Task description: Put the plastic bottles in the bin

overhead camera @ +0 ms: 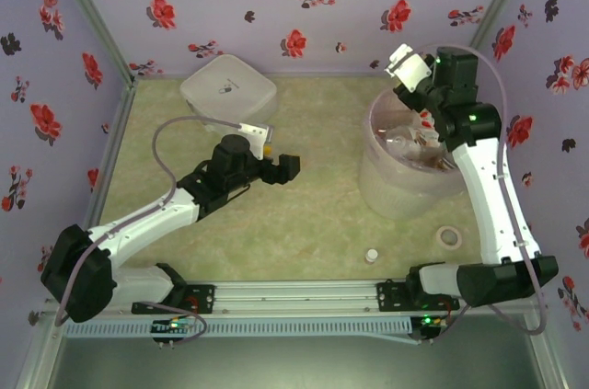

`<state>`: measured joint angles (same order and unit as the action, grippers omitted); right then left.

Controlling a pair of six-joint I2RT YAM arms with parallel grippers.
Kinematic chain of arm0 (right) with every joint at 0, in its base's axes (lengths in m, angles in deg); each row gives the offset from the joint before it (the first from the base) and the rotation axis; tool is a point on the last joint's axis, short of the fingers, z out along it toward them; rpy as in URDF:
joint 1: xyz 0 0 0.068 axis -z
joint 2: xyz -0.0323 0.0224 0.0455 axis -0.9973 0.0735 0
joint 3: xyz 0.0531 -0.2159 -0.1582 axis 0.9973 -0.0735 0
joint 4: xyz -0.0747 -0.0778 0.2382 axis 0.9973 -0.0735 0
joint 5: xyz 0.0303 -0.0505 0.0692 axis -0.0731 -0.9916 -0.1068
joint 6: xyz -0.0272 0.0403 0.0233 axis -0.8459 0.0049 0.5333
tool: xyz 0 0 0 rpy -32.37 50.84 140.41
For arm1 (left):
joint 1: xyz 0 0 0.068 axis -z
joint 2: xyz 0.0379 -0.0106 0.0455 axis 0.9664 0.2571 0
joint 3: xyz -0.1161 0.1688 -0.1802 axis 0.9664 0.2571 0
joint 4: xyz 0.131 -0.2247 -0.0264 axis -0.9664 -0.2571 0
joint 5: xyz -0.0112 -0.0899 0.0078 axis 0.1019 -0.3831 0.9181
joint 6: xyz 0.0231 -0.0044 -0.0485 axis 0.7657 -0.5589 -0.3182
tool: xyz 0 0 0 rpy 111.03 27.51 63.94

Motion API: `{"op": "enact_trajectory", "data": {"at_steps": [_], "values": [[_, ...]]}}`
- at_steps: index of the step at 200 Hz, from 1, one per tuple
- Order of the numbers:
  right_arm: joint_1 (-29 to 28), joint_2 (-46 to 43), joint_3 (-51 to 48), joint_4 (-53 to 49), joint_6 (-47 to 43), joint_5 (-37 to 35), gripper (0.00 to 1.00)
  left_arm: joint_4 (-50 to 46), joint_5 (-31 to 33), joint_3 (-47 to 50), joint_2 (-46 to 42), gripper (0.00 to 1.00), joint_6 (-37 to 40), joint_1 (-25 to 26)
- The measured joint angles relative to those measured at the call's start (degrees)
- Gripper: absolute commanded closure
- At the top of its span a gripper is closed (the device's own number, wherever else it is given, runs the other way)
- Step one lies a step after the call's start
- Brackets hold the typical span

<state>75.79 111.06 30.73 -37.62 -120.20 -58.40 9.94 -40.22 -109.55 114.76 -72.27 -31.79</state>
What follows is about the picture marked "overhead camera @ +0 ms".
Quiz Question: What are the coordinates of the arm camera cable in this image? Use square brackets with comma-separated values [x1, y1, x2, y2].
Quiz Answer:
[421, 42, 549, 343]
[54, 115, 243, 345]

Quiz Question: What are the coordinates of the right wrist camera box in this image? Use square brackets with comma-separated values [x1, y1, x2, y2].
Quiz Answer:
[385, 42, 434, 92]

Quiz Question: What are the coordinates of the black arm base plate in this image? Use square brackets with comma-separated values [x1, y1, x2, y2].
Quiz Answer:
[132, 284, 216, 315]
[375, 280, 461, 312]

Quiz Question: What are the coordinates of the white slotted cable duct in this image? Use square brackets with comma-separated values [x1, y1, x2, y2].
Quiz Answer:
[62, 318, 413, 339]

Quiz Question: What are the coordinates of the aluminium mounting rail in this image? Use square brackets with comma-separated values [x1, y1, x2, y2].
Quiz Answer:
[43, 280, 544, 316]

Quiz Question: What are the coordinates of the aluminium frame post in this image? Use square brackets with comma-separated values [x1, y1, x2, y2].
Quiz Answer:
[43, 0, 139, 86]
[468, 0, 538, 54]

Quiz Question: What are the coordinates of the tape roll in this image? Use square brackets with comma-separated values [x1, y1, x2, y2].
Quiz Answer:
[435, 224, 463, 251]

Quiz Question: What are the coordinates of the white ribbed waste bin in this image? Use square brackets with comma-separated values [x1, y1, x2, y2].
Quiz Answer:
[358, 87, 466, 220]

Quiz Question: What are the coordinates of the pink plastic bin liner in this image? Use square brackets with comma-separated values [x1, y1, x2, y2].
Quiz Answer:
[359, 87, 466, 178]

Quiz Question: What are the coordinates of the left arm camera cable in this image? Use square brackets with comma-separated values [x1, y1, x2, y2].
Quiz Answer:
[54, 115, 243, 345]

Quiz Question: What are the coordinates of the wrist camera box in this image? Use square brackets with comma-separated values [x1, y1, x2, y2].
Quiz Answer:
[385, 42, 434, 92]
[237, 121, 276, 161]

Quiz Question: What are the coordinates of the aluminium side rail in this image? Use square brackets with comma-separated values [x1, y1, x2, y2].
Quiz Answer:
[85, 79, 139, 229]

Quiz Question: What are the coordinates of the white lidded storage box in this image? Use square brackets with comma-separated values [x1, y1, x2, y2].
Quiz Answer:
[179, 54, 279, 127]

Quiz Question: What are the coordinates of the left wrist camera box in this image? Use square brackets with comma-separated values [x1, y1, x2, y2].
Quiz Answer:
[237, 121, 276, 161]

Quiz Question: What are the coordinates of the small circuit board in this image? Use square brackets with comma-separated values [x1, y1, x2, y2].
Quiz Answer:
[419, 314, 448, 340]
[151, 317, 197, 339]

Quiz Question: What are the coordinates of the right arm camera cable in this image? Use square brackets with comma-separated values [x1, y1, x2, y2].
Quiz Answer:
[421, 42, 549, 343]

